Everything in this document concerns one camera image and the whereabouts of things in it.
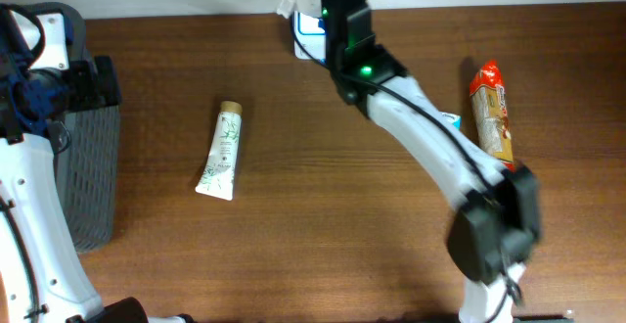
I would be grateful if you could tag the teal tissue pack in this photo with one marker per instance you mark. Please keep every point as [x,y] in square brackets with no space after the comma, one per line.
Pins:
[455,120]

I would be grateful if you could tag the orange spaghetti packet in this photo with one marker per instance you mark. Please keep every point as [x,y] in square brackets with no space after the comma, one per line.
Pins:
[488,100]

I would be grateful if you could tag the white green cosmetic tube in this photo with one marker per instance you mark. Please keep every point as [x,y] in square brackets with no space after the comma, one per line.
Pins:
[218,177]

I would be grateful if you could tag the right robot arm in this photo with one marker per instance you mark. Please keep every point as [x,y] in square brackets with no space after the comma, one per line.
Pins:
[497,219]

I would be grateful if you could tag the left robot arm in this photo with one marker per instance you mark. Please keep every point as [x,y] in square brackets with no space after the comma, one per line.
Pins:
[47,72]

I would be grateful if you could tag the white barcode scanner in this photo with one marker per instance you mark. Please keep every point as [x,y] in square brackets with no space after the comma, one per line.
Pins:
[310,33]

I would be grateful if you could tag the grey plastic basket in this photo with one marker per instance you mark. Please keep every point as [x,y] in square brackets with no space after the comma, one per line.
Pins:
[87,142]

